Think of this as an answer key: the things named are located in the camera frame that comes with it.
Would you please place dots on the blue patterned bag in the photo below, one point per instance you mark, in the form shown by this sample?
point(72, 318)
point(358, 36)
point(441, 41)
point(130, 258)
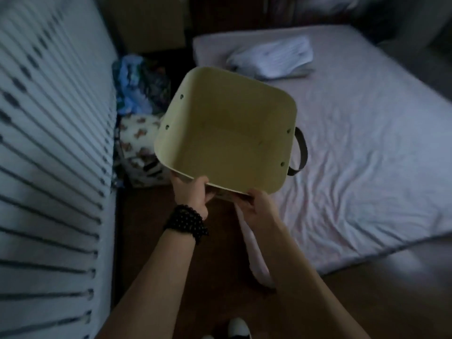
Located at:
point(139, 84)

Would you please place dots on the person's right thumb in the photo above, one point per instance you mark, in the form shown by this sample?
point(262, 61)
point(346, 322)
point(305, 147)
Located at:
point(255, 195)

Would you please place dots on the person's right hand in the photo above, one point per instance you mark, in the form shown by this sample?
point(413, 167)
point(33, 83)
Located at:
point(256, 210)

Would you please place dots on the white shoe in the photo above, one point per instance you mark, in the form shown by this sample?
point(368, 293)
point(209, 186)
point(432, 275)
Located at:
point(238, 328)

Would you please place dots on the person's left hand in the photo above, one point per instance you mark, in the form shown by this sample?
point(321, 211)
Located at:
point(189, 194)

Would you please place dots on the white mattress with sheet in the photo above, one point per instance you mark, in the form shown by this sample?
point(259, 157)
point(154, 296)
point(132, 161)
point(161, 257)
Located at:
point(353, 137)

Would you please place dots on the person's left forearm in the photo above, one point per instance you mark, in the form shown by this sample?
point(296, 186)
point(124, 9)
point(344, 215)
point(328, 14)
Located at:
point(152, 282)

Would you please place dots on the person's right forearm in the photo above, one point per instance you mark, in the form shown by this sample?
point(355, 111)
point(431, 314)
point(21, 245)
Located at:
point(300, 278)

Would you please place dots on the cream storage basket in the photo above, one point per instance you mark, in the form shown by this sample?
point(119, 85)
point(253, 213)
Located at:
point(226, 134)

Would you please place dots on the person's left thumb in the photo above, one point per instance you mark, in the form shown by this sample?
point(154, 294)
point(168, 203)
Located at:
point(199, 185)

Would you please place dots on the folded white cloth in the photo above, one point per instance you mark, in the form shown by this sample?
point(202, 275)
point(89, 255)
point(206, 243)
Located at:
point(275, 56)

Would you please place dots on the white bear print bag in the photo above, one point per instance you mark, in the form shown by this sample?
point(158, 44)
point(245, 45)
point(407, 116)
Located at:
point(139, 151)

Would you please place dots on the striped white mattress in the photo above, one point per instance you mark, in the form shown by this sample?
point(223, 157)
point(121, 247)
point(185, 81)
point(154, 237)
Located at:
point(49, 172)

